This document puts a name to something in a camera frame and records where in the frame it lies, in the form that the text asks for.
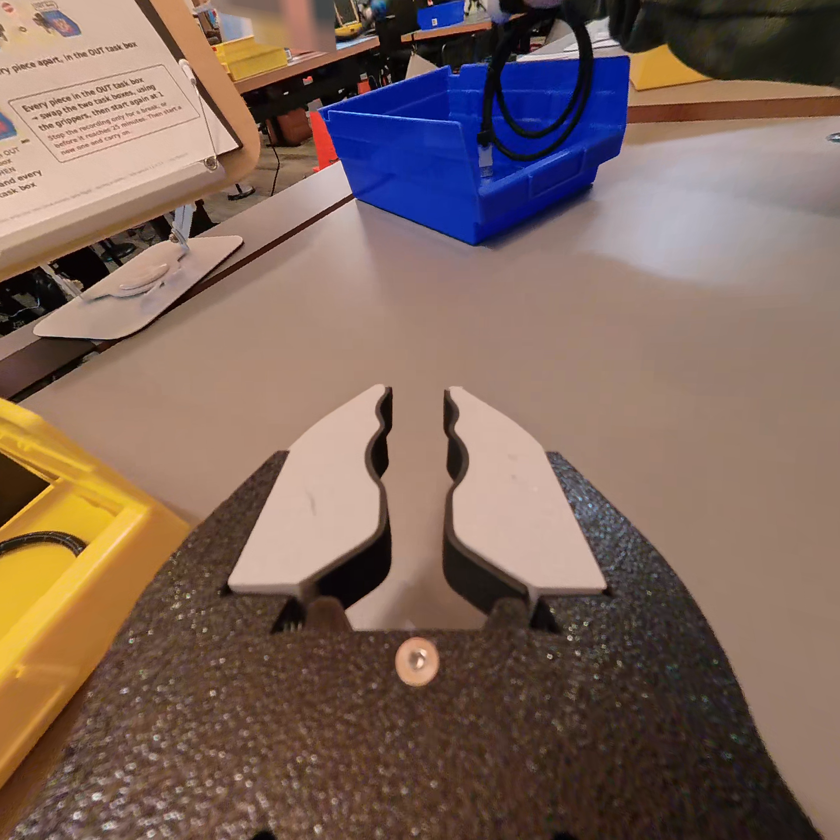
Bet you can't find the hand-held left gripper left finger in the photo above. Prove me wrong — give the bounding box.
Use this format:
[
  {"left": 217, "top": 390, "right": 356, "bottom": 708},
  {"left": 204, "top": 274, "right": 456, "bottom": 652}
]
[{"left": 226, "top": 384, "right": 395, "bottom": 611}]

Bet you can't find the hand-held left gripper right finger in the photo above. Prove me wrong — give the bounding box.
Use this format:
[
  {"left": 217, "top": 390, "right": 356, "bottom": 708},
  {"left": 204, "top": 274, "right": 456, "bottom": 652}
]
[{"left": 442, "top": 386, "right": 609, "bottom": 616}]

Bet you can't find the yellow plastic bin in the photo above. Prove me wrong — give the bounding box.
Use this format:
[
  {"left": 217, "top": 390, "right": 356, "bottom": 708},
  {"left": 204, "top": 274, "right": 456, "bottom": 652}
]
[
  {"left": 629, "top": 45, "right": 713, "bottom": 91},
  {"left": 213, "top": 36, "right": 290, "bottom": 81},
  {"left": 0, "top": 397, "right": 193, "bottom": 791}
]

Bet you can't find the blue plastic bin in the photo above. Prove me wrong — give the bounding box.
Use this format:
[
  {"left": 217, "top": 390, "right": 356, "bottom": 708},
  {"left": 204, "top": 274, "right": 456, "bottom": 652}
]
[
  {"left": 318, "top": 54, "right": 632, "bottom": 247},
  {"left": 416, "top": 0, "right": 468, "bottom": 30}
]

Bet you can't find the thin black cable silver plug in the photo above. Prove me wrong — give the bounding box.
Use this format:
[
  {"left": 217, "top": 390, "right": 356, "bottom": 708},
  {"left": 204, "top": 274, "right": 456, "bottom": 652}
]
[{"left": 478, "top": 13, "right": 595, "bottom": 179}]

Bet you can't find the person's right forearm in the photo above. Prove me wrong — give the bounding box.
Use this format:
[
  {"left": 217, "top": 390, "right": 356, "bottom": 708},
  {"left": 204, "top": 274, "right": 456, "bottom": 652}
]
[{"left": 609, "top": 0, "right": 840, "bottom": 88}]

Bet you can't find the grey desk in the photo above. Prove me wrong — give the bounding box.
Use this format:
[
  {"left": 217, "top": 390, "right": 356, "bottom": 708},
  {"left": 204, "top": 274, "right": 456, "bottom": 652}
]
[{"left": 20, "top": 118, "right": 840, "bottom": 840}]

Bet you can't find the silver board stand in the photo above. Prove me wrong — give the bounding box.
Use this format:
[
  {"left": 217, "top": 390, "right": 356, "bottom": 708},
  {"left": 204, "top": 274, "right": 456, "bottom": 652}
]
[{"left": 33, "top": 200, "right": 245, "bottom": 342}]

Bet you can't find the orange traffic cone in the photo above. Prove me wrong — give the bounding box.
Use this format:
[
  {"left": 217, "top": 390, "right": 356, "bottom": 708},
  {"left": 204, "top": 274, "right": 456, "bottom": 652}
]
[{"left": 308, "top": 108, "right": 340, "bottom": 173}]

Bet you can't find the instruction sheet on stand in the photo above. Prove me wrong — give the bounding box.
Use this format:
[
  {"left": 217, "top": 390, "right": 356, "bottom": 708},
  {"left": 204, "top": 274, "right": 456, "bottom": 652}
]
[{"left": 0, "top": 0, "right": 261, "bottom": 280}]

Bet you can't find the printed instruction sheet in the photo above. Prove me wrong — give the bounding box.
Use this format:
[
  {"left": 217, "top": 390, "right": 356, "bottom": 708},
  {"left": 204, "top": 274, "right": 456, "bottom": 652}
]
[{"left": 0, "top": 0, "right": 242, "bottom": 224}]

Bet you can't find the metal page holder wire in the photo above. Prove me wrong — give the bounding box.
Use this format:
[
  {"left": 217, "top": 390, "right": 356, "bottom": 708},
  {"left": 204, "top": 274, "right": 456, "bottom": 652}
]
[{"left": 177, "top": 58, "right": 221, "bottom": 173}]

